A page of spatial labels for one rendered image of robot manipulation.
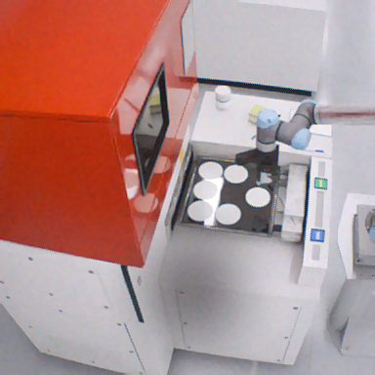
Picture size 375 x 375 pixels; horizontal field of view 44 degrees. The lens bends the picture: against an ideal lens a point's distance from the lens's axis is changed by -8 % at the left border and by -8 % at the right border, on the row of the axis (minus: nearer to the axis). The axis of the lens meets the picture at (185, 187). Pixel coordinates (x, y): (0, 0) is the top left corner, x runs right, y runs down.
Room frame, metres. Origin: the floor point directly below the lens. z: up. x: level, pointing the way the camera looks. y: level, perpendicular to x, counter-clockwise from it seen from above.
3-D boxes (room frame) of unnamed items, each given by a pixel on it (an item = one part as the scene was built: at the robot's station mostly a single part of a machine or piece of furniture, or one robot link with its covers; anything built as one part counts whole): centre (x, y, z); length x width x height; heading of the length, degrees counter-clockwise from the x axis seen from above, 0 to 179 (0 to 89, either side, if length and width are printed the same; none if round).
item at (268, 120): (1.25, -0.30, 1.31); 0.09 x 0.08 x 0.11; 55
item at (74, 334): (1.28, 0.41, 0.41); 0.82 x 0.71 x 0.82; 164
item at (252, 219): (1.31, -0.19, 0.90); 0.34 x 0.34 x 0.01; 74
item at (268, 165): (1.25, -0.31, 1.15); 0.09 x 0.08 x 0.12; 76
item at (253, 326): (1.36, -0.31, 0.41); 0.97 x 0.64 x 0.82; 164
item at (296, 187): (1.25, -0.44, 0.87); 0.36 x 0.08 x 0.03; 164
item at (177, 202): (1.35, 0.02, 0.89); 0.44 x 0.02 x 0.10; 164
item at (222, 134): (1.65, -0.39, 0.89); 0.62 x 0.35 x 0.14; 74
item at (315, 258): (1.14, -0.52, 0.89); 0.55 x 0.09 x 0.14; 164
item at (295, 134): (1.21, -0.39, 1.31); 0.11 x 0.11 x 0.08; 55
